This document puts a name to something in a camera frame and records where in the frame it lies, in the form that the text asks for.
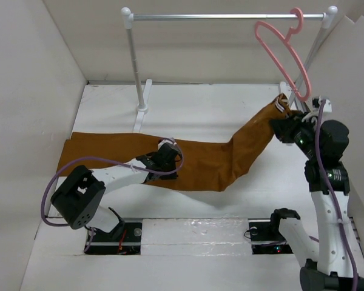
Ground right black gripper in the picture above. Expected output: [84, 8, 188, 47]
[269, 110, 322, 159]

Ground brown trousers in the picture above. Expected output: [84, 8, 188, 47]
[58, 93, 294, 192]

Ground pink plastic hanger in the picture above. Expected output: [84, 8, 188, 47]
[254, 7, 312, 102]

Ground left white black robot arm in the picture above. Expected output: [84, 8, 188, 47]
[50, 139, 183, 241]

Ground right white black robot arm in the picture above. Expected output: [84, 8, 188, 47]
[268, 114, 364, 290]

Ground white metal clothes rack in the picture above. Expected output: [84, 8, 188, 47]
[121, 5, 339, 133]

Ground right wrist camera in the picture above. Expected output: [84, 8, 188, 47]
[302, 95, 332, 123]

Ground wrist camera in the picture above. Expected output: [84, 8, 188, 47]
[158, 138, 176, 149]
[302, 95, 332, 123]

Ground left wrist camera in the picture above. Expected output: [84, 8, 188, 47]
[158, 138, 176, 149]

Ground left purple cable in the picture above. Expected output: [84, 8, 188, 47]
[41, 138, 185, 252]

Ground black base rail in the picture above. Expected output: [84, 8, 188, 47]
[85, 218, 292, 256]

